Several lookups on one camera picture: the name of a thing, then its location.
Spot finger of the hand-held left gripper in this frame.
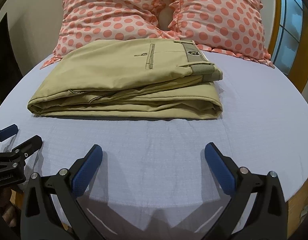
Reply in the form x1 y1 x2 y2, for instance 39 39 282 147
0 135 43 164
0 124 20 146

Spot pink polka dot pillow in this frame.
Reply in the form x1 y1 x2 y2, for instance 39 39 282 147
40 0 171 70
166 0 276 68

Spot dark furniture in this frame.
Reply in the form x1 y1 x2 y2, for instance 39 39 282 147
0 12 23 103

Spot blue glass window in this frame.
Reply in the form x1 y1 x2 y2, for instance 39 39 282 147
274 0 305 76

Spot khaki pants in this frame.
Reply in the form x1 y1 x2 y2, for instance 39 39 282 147
27 39 224 120

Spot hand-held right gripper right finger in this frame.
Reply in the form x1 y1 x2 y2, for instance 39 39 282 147
204 142 290 240

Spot person's left hand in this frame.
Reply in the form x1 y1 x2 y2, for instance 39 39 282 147
0 186 18 228

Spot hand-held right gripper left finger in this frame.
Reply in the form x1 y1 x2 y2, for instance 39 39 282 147
20 144 112 240

